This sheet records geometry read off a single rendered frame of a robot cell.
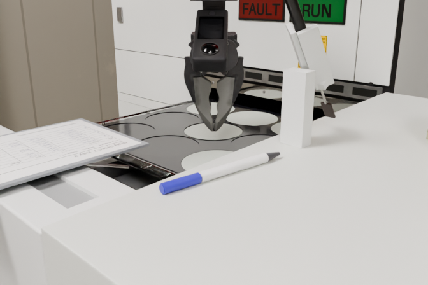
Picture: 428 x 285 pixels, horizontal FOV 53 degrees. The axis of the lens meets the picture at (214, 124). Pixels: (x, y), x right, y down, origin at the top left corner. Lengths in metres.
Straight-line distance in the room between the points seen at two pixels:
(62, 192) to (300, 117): 0.25
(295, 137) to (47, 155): 0.26
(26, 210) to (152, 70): 0.86
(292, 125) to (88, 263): 0.28
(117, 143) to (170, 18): 0.67
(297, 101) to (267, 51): 0.46
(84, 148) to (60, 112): 2.13
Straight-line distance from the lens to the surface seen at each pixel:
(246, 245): 0.30
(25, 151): 0.49
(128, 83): 1.29
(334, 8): 0.84
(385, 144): 0.52
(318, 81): 0.50
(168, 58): 1.14
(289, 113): 0.48
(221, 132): 0.74
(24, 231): 0.38
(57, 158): 0.46
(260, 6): 0.93
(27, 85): 2.51
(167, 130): 0.76
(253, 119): 0.82
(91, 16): 2.64
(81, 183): 0.42
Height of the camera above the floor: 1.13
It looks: 17 degrees down
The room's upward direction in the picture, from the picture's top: straight up
